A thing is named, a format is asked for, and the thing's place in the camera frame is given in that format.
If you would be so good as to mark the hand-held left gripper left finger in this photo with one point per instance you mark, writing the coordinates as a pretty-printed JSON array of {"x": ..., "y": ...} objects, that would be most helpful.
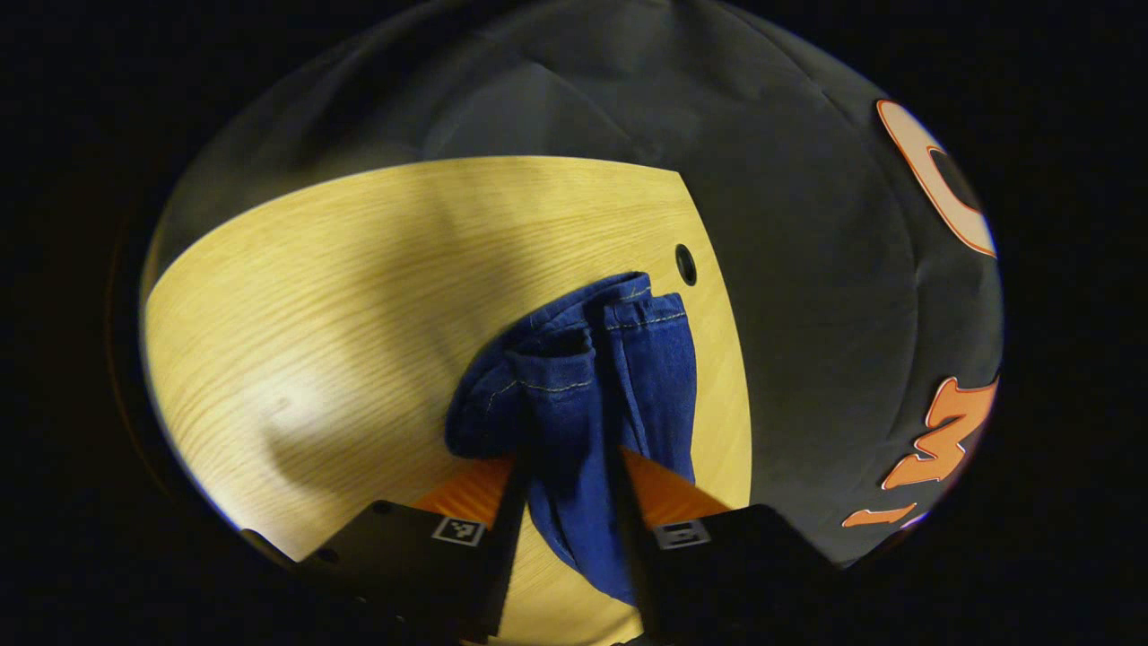
[{"x": 502, "y": 556}]

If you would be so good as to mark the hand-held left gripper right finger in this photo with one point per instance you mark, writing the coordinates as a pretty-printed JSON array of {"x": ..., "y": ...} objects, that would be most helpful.
[{"x": 646, "y": 583}]

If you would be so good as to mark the blue denim jeans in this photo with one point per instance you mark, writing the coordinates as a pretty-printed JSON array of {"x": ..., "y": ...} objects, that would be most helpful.
[{"x": 583, "y": 404}]

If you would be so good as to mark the black backdrop cloth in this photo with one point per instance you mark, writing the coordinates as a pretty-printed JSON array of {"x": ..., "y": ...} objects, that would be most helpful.
[{"x": 789, "y": 269}]

